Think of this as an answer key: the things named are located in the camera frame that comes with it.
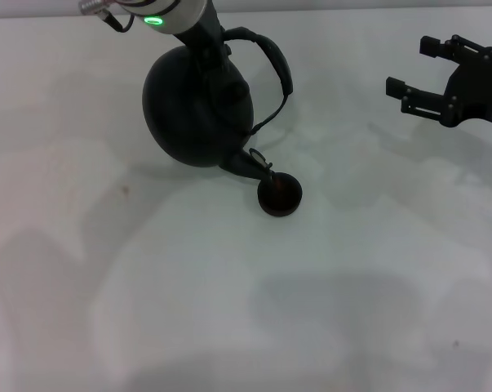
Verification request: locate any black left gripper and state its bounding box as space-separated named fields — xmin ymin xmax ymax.
xmin=174 ymin=0 xmax=233 ymax=96

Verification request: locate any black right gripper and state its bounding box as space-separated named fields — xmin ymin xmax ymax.
xmin=385 ymin=34 xmax=492 ymax=130

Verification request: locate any black round teapot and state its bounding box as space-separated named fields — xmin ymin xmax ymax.
xmin=142 ymin=26 xmax=295 ymax=181

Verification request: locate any small dark teacup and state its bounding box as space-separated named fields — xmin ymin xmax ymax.
xmin=257 ymin=171 xmax=304 ymax=218

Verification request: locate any left arm cable with plug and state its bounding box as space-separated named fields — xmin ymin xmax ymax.
xmin=78 ymin=0 xmax=139 ymax=33

